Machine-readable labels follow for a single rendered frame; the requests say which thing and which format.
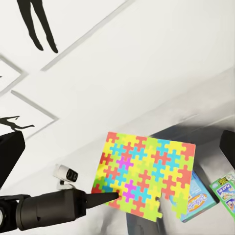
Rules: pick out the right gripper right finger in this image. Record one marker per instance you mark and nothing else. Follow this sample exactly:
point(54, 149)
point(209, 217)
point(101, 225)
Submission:
point(227, 146)

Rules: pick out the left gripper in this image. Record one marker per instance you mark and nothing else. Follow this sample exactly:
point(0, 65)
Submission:
point(66, 205)

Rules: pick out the desk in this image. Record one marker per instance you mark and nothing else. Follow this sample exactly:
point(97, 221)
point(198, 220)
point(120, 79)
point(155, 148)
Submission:
point(105, 219)

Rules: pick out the board game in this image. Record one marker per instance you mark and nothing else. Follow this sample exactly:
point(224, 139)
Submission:
point(224, 188)
point(199, 199)

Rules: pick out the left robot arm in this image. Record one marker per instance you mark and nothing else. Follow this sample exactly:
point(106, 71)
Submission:
point(26, 212)

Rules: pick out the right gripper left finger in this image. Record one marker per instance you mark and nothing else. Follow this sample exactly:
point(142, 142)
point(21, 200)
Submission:
point(12, 145)

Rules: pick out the jigsaw puzzle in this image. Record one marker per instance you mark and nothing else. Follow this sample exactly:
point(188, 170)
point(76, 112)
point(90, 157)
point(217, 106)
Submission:
point(141, 169)

